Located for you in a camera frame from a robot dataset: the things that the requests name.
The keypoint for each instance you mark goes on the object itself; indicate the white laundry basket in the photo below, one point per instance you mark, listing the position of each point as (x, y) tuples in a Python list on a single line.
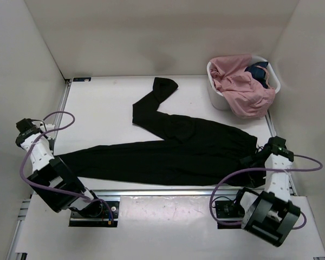
[(218, 100)]

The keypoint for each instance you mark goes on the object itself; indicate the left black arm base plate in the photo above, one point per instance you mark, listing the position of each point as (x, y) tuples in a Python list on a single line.
[(97, 215)]

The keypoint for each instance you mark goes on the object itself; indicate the blue label sticker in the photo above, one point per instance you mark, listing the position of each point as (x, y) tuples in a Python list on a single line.
[(82, 79)]

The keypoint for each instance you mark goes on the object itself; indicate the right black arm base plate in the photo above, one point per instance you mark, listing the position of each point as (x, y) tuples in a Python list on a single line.
[(228, 213)]

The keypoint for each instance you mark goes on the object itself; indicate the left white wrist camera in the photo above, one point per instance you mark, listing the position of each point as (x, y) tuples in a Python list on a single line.
[(46, 127)]

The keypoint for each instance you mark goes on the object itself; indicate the black trousers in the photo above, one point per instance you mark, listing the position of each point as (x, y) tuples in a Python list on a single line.
[(188, 152)]

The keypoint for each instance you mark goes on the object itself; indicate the white front cover board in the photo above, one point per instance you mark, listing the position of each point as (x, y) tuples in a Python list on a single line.
[(154, 228)]

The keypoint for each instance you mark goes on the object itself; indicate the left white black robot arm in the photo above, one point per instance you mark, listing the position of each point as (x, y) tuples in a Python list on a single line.
[(52, 179)]

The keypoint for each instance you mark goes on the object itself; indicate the navy blue garment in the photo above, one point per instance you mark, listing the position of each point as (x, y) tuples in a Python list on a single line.
[(260, 73)]

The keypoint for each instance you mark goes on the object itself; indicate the aluminium rail frame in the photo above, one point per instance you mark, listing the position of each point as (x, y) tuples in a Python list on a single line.
[(103, 112)]

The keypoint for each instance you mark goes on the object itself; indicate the pink garment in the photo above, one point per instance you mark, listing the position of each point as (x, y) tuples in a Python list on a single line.
[(246, 97)]

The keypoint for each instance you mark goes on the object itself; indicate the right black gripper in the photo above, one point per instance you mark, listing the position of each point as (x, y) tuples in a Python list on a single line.
[(257, 180)]

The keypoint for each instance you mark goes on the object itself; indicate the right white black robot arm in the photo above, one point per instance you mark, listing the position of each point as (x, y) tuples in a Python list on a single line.
[(269, 215)]

